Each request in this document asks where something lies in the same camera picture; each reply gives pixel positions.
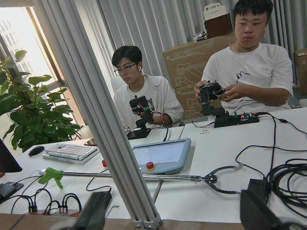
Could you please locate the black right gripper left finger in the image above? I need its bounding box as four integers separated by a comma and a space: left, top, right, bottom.
51, 191, 112, 230

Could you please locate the aluminium frame post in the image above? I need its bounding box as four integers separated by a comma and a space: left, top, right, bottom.
33, 0, 161, 229

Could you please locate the green plastic clamp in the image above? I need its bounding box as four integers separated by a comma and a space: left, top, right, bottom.
38, 167, 63, 189

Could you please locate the metal reacher grabber pole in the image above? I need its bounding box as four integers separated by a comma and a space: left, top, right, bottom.
60, 166, 240, 194

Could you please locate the cardboard box stack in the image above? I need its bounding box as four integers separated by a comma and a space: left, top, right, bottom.
163, 32, 235, 120

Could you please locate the person wearing glasses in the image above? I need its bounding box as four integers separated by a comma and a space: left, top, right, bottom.
112, 46, 183, 132

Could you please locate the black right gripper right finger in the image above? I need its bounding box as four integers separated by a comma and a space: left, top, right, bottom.
240, 190, 307, 230

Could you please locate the black computer mouse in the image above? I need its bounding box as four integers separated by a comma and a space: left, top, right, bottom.
28, 146, 45, 157

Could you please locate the blue teach pendant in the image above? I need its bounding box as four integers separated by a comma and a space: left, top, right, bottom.
132, 138, 191, 175

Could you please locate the black computer monitor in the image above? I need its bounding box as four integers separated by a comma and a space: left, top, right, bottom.
0, 140, 23, 173

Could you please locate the person in white shirt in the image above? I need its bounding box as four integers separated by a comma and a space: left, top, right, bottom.
194, 0, 293, 115

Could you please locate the white keyboard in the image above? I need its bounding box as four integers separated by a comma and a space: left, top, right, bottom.
42, 143, 100, 164

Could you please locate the green potted plant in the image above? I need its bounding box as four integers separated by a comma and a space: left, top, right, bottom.
0, 50, 80, 151

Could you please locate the black power adapter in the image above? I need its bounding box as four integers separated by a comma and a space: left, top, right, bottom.
248, 178, 270, 204

